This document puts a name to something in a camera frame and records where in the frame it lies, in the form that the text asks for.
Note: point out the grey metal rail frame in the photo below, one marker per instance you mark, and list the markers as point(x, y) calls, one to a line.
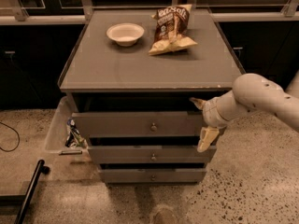
point(79, 11)

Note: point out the round floor drain cover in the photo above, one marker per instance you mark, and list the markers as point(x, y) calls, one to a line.
point(163, 215)

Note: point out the grey middle drawer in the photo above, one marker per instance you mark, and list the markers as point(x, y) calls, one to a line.
point(150, 154)

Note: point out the clear plastic bin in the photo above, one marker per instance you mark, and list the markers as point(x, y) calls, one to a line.
point(58, 131)

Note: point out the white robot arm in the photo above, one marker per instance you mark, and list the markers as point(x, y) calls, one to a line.
point(250, 94)

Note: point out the grey top drawer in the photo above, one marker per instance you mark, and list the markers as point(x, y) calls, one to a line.
point(139, 124)

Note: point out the items in plastic bin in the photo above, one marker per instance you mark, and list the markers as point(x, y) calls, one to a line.
point(74, 138)

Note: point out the white paper bowl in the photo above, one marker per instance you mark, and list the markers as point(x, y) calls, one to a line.
point(125, 34)

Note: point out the grey drawer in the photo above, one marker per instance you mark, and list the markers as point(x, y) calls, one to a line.
point(152, 175)
point(150, 154)
point(139, 124)

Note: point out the black metal bar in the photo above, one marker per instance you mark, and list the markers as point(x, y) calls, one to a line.
point(22, 201)

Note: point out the brown chip bag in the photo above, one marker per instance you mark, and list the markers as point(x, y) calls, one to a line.
point(171, 30)

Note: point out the grey bottom drawer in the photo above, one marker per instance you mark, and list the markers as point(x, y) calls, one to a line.
point(152, 175)

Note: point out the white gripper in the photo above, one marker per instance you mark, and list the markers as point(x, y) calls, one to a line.
point(209, 113)

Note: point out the grey drawer cabinet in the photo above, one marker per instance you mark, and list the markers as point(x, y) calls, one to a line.
point(102, 76)

